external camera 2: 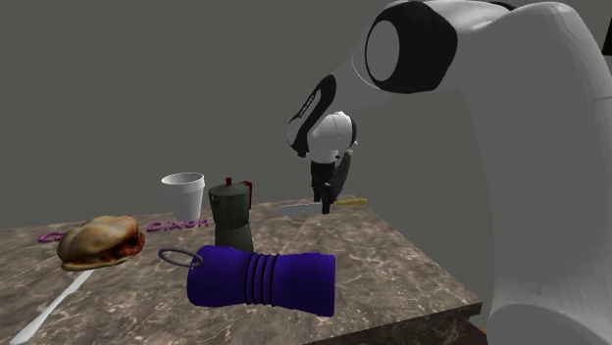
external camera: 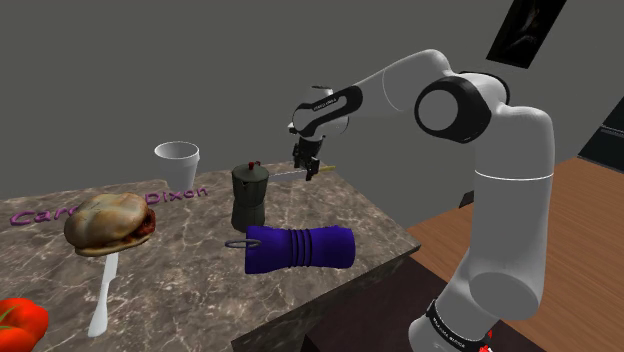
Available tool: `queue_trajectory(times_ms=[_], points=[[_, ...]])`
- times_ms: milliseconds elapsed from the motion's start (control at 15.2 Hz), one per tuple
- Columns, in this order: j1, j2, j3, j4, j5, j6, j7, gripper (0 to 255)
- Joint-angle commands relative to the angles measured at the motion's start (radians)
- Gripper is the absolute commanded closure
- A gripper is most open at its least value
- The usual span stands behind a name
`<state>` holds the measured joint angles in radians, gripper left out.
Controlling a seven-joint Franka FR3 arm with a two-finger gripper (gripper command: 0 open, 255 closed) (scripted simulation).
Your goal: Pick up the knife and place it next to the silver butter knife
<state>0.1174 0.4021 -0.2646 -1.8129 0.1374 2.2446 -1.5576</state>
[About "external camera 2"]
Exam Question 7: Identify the yellow handled kitchen knife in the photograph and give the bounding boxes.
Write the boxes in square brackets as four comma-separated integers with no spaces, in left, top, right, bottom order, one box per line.
[272,197,369,218]

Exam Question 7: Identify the purple lettered thin pencil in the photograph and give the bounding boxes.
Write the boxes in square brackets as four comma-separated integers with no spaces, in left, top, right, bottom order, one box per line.
[37,218,211,245]

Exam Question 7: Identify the dark green moka pot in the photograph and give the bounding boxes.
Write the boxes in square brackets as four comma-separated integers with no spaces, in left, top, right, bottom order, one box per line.
[207,176,255,255]

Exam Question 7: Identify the purple grinder with metal ring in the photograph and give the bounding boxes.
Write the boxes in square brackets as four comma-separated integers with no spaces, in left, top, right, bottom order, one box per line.
[158,244,336,318]

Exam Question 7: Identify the white foam cup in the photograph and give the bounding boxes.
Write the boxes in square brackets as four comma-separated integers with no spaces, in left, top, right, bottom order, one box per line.
[161,172,206,223]

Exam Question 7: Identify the filled bread sandwich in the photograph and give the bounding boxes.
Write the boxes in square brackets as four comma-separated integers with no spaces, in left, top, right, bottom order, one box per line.
[56,215,146,272]

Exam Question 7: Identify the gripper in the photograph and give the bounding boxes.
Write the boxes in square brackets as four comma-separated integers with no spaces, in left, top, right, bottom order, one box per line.
[310,149,353,216]

